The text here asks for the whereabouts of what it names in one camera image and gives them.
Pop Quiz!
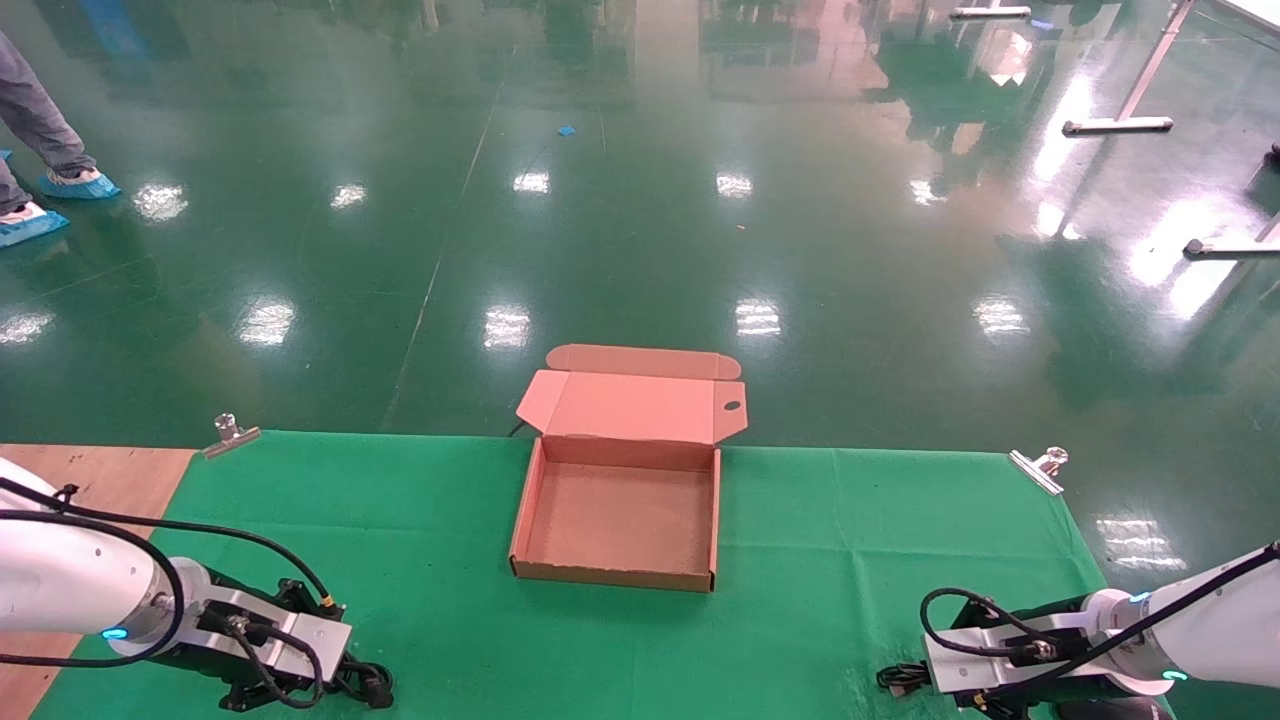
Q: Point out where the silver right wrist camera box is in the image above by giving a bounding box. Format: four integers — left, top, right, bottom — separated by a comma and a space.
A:
923, 620, 1106, 696

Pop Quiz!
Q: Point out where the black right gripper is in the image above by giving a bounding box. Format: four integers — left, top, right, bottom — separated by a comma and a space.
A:
950, 596, 1093, 635

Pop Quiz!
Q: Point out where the green table cloth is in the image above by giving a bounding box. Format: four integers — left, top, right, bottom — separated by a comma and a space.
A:
30, 430, 1183, 720

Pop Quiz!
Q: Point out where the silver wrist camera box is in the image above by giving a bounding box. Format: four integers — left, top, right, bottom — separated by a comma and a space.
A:
195, 585, 353, 683
923, 620, 1106, 696

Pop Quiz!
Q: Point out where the white table leg with post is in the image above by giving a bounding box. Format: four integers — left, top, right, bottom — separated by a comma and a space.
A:
1062, 0, 1198, 138

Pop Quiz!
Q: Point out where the thick black cable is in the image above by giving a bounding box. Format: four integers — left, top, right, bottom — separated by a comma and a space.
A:
335, 660, 394, 710

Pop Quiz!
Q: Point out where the silver binder clip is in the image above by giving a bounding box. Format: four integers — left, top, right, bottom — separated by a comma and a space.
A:
203, 413, 263, 459
1008, 447, 1071, 497

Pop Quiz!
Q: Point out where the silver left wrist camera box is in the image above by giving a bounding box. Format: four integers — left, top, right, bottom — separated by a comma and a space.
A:
195, 585, 353, 683

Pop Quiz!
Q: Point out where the blue shoe cover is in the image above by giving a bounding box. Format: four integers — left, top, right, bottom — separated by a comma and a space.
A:
38, 167, 123, 200
0, 202, 72, 249

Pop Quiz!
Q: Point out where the brown cardboard box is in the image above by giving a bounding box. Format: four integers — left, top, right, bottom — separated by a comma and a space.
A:
510, 344, 749, 593

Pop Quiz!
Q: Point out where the thin black cable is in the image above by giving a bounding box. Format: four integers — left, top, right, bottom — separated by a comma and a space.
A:
878, 662, 936, 698

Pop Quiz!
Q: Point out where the white table top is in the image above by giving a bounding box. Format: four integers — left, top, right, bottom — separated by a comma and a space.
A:
1215, 0, 1280, 37

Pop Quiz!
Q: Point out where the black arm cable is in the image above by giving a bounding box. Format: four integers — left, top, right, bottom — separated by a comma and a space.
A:
0, 510, 187, 669
0, 478, 333, 607
919, 587, 1057, 661

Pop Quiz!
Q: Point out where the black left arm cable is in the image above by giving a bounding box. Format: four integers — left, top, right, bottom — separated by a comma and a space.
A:
0, 510, 187, 669
0, 478, 333, 607

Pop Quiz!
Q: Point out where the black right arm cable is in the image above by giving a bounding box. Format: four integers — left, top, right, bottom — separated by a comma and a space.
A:
919, 587, 1057, 661

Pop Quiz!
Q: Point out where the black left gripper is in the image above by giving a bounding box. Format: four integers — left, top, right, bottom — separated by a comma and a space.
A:
150, 640, 343, 713

